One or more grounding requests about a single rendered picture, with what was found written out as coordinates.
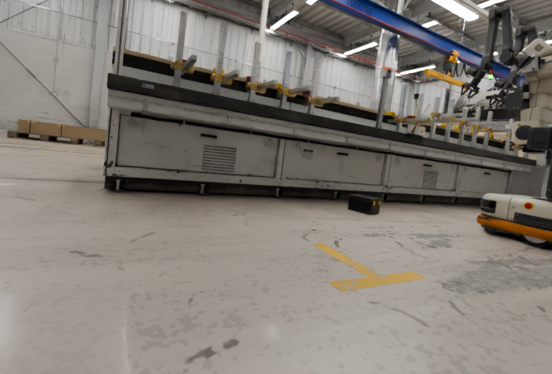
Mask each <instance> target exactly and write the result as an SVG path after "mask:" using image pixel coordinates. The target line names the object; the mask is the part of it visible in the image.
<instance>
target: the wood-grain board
mask: <svg viewBox="0 0 552 374"><path fill-rule="evenodd" d="M123 54H127V55H131V56H134V57H138V58H144V59H148V60H151V61H155V62H161V63H165V64H168V65H170V63H171V60H168V59H165V58H159V57H155V56H152V55H148V54H144V53H138V52H135V51H131V50H128V49H124V53H123ZM194 71H197V72H203V73H207V74H210V75H211V73H213V71H212V70H209V69H205V68H202V67H196V66H195V67H194ZM233 80H235V81H241V82H245V83H246V78H242V77H239V76H237V77H235V78H233ZM333 104H339V105H342V106H346V107H350V108H354V109H360V110H364V111H367V112H371V113H378V110H374V109H368V108H364V107H361V106H357V105H354V104H348V103H344V102H340V101H338V102H333ZM436 127H437V128H440V129H444V130H446V127H442V126H439V125H436ZM489 141H496V142H499V143H503V141H499V140H496V139H492V138H489ZM503 144H504V143H503Z"/></svg>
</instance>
